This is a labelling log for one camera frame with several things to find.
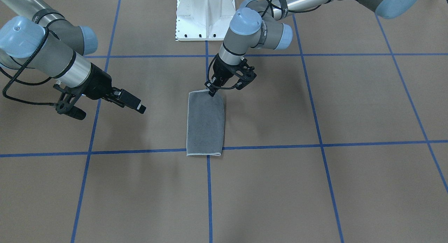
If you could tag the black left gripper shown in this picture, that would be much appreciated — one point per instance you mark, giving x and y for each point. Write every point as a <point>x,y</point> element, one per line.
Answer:
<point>223,71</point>

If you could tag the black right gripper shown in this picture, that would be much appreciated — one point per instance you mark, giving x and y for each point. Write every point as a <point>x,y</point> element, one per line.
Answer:
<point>99,84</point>

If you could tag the pink square towel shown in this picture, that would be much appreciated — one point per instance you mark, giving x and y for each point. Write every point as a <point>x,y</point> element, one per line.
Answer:
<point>205,124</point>

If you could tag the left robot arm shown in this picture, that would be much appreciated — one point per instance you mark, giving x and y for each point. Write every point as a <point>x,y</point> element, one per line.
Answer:
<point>256,24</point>

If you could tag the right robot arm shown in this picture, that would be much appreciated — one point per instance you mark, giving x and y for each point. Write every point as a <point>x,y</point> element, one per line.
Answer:
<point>41,38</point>

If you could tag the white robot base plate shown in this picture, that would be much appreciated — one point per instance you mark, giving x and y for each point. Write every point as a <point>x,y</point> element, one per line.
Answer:
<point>203,20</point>

